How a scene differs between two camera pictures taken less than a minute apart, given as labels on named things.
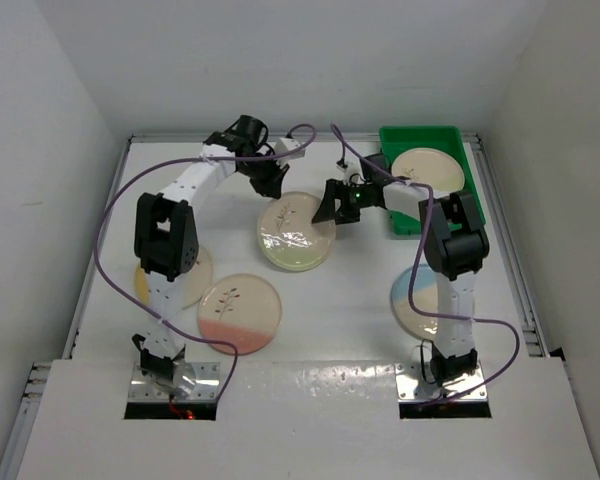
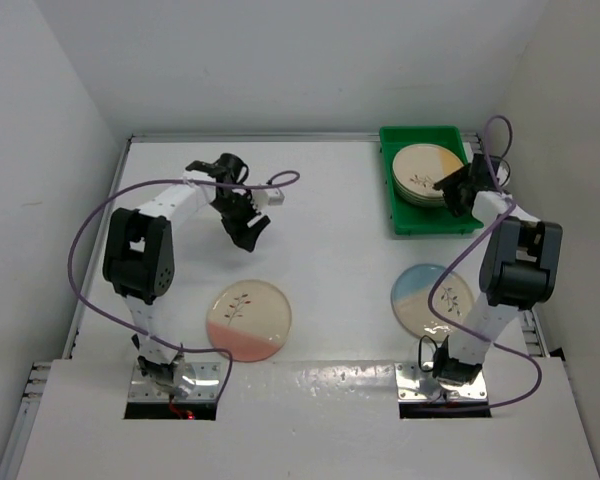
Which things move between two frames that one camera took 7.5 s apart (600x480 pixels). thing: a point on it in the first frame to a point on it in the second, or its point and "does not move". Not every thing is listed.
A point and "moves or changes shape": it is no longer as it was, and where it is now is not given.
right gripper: (345, 215) to (447, 185)
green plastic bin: (396, 140) does not move
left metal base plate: (192, 382) does not move
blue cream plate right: (424, 296) does not move
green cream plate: (287, 235) moves or changes shape
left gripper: (271, 186) to (242, 235)
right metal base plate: (411, 386) does not move
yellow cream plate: (192, 286) to (418, 167)
